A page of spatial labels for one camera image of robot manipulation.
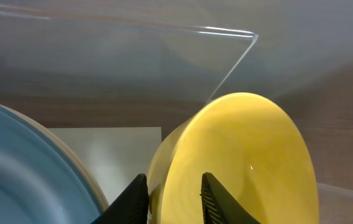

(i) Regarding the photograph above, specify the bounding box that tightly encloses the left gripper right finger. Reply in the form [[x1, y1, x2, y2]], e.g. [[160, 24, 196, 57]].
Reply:
[[200, 172, 260, 224]]

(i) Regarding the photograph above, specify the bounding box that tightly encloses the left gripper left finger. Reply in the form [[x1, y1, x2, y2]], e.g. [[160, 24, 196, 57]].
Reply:
[[91, 174, 149, 224]]

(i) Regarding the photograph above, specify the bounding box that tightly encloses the yellow small bowl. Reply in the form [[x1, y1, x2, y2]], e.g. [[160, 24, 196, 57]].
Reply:
[[147, 93, 319, 223]]

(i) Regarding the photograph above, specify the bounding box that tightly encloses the dark blue bowl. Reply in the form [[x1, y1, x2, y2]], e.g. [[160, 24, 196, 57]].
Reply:
[[0, 106, 102, 223]]

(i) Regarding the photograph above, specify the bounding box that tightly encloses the beige bowl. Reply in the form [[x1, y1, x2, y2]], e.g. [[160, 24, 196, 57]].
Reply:
[[0, 104, 109, 212]]

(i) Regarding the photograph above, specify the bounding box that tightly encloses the clear plastic storage container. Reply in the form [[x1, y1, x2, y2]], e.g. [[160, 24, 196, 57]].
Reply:
[[0, 0, 353, 223]]

